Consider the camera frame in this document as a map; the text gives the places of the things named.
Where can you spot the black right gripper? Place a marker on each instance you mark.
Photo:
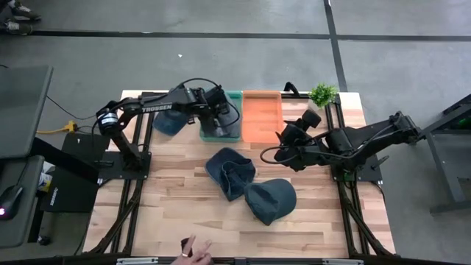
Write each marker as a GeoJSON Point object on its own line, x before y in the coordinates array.
{"type": "Point", "coordinates": [294, 134]}

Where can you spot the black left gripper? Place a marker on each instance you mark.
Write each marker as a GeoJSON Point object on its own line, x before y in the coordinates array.
{"type": "Point", "coordinates": [215, 105]}

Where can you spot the light grey hat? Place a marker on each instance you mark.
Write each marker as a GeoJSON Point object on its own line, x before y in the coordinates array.
{"type": "Point", "coordinates": [229, 117]}

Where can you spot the blue denim hat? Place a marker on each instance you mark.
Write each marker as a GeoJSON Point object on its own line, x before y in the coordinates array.
{"type": "Point", "coordinates": [169, 123]}
{"type": "Point", "coordinates": [232, 176]}

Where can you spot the dark teal cap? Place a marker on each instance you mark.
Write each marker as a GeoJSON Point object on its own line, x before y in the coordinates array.
{"type": "Point", "coordinates": [270, 200]}

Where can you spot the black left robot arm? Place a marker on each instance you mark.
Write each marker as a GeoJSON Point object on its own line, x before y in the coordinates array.
{"type": "Point", "coordinates": [158, 107]}

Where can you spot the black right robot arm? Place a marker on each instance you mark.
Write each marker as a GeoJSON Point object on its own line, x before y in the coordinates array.
{"type": "Point", "coordinates": [368, 138]}

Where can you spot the green plastic bin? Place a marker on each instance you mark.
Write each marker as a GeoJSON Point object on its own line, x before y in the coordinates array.
{"type": "Point", "coordinates": [221, 140]}

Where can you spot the orange plastic bin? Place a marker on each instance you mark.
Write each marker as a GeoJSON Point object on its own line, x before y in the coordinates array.
{"type": "Point", "coordinates": [262, 117]}

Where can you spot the small green potted plant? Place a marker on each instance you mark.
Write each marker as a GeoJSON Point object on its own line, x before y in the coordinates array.
{"type": "Point", "coordinates": [323, 95]}

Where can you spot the person's hand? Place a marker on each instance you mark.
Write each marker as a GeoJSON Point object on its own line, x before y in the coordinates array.
{"type": "Point", "coordinates": [197, 255]}

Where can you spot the grey metal side table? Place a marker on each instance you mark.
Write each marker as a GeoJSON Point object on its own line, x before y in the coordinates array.
{"type": "Point", "coordinates": [438, 147]}

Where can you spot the yellow power plug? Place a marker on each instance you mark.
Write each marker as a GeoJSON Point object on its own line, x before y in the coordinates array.
{"type": "Point", "coordinates": [68, 127]}

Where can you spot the black desk support beam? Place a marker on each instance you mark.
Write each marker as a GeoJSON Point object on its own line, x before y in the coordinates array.
{"type": "Point", "coordinates": [62, 158]}

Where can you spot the black bar with silver brackets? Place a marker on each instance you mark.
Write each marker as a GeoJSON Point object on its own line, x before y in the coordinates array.
{"type": "Point", "coordinates": [136, 261]}

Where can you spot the white packet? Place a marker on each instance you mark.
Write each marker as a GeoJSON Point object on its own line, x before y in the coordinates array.
{"type": "Point", "coordinates": [45, 176]}

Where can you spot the large grey desk top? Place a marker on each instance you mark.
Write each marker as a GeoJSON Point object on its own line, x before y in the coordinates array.
{"type": "Point", "coordinates": [22, 110]}

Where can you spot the small grey desk top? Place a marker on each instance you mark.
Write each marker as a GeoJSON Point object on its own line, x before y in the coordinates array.
{"type": "Point", "coordinates": [22, 221]}

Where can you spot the black computer mouse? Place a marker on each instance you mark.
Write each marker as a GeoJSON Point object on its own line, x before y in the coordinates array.
{"type": "Point", "coordinates": [10, 202]}

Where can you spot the person's shoe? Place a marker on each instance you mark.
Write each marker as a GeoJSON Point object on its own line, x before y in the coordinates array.
{"type": "Point", "coordinates": [24, 13]}
{"type": "Point", "coordinates": [16, 27]}

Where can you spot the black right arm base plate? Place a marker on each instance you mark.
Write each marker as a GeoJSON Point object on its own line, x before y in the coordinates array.
{"type": "Point", "coordinates": [368, 174]}

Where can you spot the black aluminium table frame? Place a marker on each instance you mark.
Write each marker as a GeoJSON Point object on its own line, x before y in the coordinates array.
{"type": "Point", "coordinates": [349, 221]}

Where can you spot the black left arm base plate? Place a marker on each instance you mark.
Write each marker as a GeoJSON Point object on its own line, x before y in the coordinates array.
{"type": "Point", "coordinates": [110, 167]}

